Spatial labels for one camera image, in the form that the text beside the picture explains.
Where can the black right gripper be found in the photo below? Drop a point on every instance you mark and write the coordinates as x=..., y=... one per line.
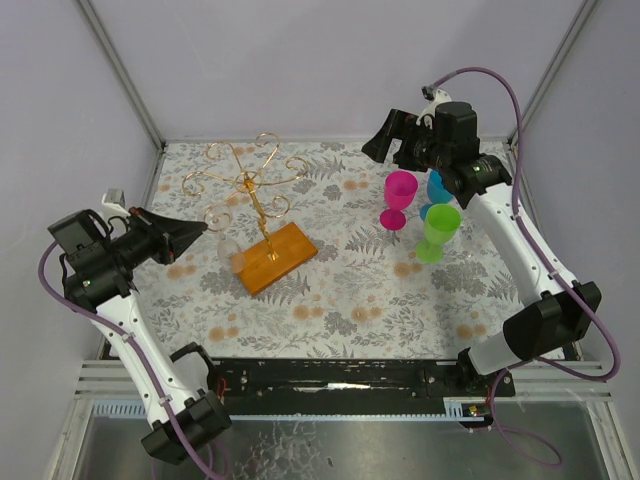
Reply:
x=401, y=138

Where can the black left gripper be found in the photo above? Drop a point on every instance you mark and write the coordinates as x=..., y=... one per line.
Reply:
x=166, y=240

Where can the clear wine glass front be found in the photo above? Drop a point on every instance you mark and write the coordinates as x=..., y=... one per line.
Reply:
x=218, y=218

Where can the pink wine glass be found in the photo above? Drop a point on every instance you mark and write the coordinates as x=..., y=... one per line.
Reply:
x=399, y=192

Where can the blue wine glass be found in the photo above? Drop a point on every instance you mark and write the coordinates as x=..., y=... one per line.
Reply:
x=436, y=193

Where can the green wine glass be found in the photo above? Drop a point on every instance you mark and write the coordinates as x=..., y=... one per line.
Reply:
x=440, y=225

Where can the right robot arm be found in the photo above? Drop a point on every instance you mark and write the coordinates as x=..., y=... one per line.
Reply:
x=556, y=305

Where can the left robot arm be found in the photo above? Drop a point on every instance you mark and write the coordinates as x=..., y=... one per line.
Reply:
x=179, y=391

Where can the floral table mat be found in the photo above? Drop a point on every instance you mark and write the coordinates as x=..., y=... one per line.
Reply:
x=364, y=295

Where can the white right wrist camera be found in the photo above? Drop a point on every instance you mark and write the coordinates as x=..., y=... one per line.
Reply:
x=434, y=96

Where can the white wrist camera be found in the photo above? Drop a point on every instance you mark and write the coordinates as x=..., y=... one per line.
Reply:
x=434, y=96
x=114, y=204

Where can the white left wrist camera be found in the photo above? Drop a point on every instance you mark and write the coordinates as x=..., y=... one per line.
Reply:
x=114, y=204

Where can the gold wire glass rack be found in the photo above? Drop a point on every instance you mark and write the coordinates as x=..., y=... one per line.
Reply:
x=280, y=252

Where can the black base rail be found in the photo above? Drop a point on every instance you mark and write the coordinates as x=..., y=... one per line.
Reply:
x=352, y=389

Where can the white slotted cable duct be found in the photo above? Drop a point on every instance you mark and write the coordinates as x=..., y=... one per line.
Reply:
x=119, y=409

